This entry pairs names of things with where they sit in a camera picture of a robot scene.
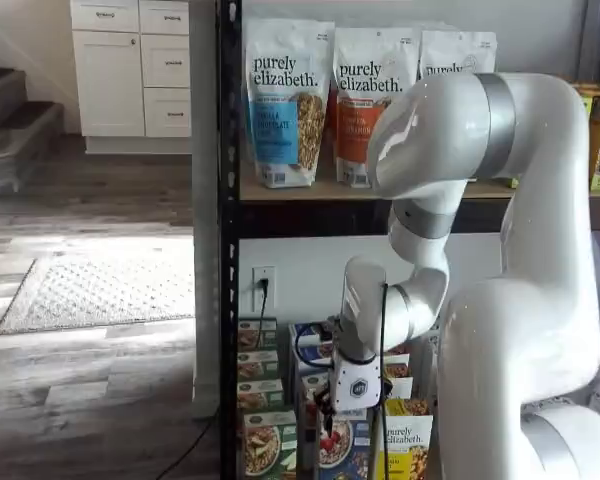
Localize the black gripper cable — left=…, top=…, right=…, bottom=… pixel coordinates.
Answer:
left=293, top=282, right=390, bottom=374

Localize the black plugged power cord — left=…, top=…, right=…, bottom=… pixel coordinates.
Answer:
left=256, top=277, right=271, bottom=346

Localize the black floor cable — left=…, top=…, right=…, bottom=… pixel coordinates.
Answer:
left=152, top=407, right=220, bottom=480

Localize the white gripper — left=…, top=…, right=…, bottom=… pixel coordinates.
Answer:
left=312, top=353, right=395, bottom=436

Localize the tan wooden shelf board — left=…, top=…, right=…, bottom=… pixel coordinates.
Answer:
left=239, top=169, right=600, bottom=202

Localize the grey patterned rug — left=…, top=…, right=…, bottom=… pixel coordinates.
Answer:
left=0, top=252, right=196, bottom=336

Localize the black metal shelf rack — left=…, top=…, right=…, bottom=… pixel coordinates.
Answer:
left=217, top=0, right=600, bottom=480

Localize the blue and white oatmeal box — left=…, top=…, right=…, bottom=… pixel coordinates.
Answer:
left=315, top=407, right=371, bottom=480
left=292, top=344, right=336, bottom=374
left=288, top=322, right=334, bottom=347
left=299, top=372, right=334, bottom=416

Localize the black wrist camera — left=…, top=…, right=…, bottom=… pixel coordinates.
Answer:
left=313, top=315, right=344, bottom=344

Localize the orange label granola bag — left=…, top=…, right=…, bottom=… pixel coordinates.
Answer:
left=333, top=27, right=421, bottom=190

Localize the white kitchen cabinet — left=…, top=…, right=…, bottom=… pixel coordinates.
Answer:
left=69, top=0, right=194, bottom=155

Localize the red label granola bag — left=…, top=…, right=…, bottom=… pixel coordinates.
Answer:
left=418, top=29, right=499, bottom=81

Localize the green oatmeal box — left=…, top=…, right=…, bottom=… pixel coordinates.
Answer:
left=243, top=409, right=299, bottom=480
left=238, top=349, right=280, bottom=382
left=238, top=317, right=279, bottom=351
left=238, top=379, right=285, bottom=414

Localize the white wall outlet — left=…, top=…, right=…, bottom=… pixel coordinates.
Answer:
left=252, top=265, right=276, bottom=312

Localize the blue label granola bag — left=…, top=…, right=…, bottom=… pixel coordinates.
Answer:
left=243, top=18, right=337, bottom=190

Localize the wooden staircase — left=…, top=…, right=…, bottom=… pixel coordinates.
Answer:
left=0, top=34, right=66, bottom=201

